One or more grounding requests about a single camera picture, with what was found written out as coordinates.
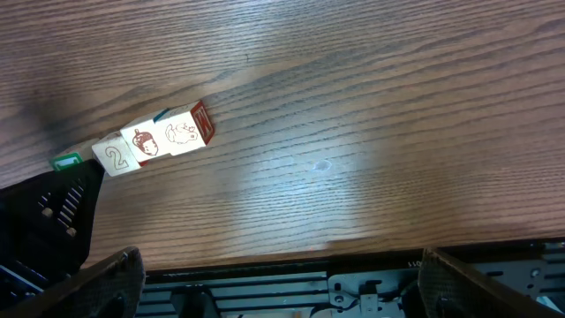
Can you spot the green framed wooden block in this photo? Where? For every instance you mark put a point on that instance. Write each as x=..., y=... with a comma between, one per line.
x=73, y=155

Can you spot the animal picture wooden block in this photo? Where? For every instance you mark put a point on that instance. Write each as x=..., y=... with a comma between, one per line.
x=186, y=128

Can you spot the acorn picture wooden block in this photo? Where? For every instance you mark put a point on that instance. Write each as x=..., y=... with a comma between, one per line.
x=145, y=138

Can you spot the number two wooden block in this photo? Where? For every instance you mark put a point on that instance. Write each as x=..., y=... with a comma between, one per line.
x=115, y=156

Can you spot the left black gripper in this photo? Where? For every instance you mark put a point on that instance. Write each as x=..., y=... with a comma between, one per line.
x=46, y=229

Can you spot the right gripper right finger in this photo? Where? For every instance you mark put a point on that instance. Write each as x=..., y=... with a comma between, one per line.
x=451, y=288

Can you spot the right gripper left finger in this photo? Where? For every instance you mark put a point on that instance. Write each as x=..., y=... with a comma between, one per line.
x=110, y=288

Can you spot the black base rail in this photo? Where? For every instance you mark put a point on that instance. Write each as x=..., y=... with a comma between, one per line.
x=359, y=285

